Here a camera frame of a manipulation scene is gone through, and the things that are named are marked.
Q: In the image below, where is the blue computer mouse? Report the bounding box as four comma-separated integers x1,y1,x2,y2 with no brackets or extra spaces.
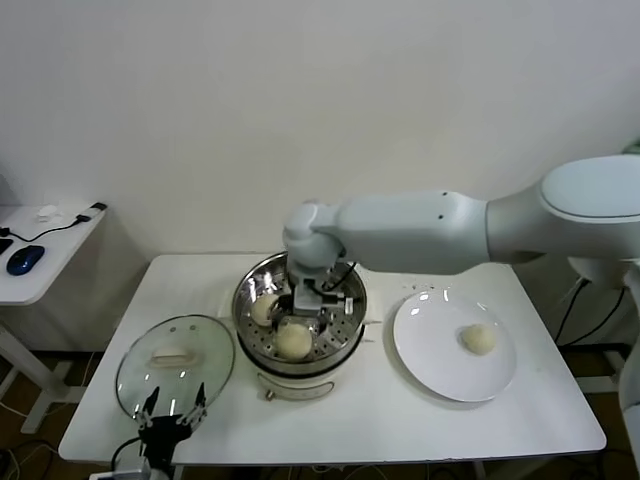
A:
4,246,45,277

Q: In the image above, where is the perforated steel steamer basket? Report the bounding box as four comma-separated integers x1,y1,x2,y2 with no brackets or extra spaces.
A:
231,249,368,365

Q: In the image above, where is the black cable with adapter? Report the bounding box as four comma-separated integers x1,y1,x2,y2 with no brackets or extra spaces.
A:
0,202,108,244

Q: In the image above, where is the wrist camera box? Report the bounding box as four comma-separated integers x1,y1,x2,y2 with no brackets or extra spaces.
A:
293,284,360,315
112,457,154,480

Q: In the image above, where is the black power brick cable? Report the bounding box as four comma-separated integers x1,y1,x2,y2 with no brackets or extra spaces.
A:
554,277,627,347

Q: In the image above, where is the white side table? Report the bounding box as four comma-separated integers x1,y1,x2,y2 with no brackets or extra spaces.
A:
0,202,109,436

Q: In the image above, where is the white steamed baozi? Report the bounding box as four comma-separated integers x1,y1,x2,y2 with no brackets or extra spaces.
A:
273,322,312,360
459,323,499,356
249,294,281,327

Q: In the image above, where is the cream electric cooker base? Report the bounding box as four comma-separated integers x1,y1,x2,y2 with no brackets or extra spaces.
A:
216,287,385,404

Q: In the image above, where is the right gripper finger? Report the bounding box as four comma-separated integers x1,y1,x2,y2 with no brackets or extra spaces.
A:
313,308,337,337
271,293,297,327

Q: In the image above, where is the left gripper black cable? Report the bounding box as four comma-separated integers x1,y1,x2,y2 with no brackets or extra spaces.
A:
110,434,144,467

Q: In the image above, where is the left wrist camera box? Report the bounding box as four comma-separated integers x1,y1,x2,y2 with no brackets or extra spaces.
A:
112,457,154,480

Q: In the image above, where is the round glass pot lid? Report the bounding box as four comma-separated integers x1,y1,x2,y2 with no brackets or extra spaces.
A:
114,313,236,424

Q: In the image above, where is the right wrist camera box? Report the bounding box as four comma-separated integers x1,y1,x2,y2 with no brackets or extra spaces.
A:
293,284,360,315

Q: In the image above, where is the white crumpled tissue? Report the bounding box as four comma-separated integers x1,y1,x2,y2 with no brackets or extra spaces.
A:
34,205,66,225

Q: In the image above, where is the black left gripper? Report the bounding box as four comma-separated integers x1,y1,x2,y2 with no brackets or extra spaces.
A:
135,382,209,464

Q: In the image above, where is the white round plate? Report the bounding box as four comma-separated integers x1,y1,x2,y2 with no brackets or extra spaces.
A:
392,289,518,403

